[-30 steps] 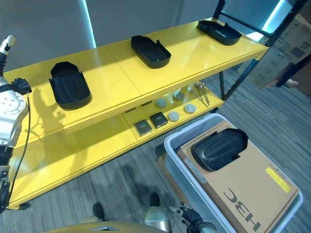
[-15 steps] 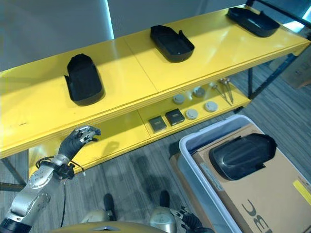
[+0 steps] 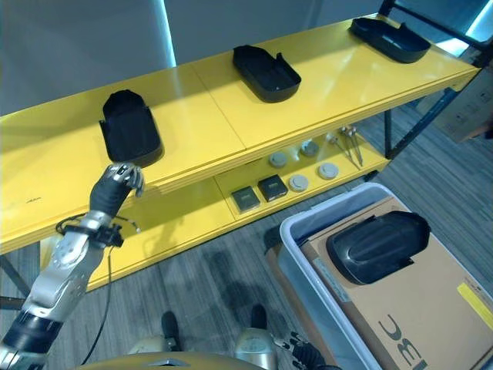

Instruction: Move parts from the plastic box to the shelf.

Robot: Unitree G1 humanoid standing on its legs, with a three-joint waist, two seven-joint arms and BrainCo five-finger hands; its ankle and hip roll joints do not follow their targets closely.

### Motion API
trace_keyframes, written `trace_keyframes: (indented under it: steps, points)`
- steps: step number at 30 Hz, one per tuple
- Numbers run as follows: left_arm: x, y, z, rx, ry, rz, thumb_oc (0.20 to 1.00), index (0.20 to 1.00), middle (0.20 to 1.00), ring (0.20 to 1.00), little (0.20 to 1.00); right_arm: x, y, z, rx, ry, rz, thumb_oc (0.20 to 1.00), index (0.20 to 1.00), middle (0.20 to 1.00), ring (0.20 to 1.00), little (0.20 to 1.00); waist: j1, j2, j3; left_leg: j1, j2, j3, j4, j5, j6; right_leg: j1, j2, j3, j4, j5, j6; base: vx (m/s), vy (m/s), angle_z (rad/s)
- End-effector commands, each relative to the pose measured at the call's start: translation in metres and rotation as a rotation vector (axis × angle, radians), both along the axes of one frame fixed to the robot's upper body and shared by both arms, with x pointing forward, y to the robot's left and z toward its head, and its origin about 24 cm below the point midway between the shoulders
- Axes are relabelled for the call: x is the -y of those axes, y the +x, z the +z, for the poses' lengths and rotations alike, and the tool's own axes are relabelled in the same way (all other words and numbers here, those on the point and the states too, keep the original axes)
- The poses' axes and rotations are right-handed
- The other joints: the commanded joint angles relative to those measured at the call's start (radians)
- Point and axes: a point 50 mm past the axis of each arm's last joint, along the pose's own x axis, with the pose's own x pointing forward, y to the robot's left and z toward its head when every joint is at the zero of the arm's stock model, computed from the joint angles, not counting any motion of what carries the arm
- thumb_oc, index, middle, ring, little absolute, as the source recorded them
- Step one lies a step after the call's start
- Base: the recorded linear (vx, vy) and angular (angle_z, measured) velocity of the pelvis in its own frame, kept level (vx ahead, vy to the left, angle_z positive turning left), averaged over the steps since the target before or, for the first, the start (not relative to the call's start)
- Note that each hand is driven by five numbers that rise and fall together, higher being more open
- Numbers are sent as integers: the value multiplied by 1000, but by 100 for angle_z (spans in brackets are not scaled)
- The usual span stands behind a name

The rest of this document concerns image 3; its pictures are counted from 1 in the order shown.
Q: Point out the brown cardboard box with print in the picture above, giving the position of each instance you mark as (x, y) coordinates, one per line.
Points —
(416, 316)

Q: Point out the robot right leg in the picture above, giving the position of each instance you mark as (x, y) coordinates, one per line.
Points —
(256, 339)

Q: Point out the grey plastic box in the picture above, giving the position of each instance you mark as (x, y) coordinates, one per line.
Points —
(296, 235)

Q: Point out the thin metal tool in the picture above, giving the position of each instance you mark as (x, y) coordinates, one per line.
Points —
(351, 144)
(355, 139)
(344, 154)

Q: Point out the small black square box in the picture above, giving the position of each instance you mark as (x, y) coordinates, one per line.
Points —
(272, 187)
(245, 199)

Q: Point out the black sole-shaped part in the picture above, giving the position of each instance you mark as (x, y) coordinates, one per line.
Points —
(265, 73)
(131, 127)
(389, 38)
(375, 246)

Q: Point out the robot golden torso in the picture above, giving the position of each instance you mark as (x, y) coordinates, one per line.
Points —
(161, 362)

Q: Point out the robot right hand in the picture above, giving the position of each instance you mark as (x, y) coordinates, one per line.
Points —
(308, 352)

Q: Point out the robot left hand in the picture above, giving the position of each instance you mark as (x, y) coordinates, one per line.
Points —
(106, 194)

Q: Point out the yellow shelf board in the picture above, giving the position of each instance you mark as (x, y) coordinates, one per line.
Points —
(185, 219)
(215, 115)

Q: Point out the robot left leg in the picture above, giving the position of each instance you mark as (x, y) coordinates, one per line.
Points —
(163, 335)

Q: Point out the robot leg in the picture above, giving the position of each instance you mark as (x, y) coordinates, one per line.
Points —
(163, 335)
(256, 339)

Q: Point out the grey round disc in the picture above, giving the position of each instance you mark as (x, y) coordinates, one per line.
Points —
(328, 170)
(310, 149)
(298, 182)
(278, 159)

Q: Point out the plain cardboard box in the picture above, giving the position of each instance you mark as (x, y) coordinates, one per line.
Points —
(464, 109)

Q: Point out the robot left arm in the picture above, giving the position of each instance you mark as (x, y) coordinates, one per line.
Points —
(58, 270)

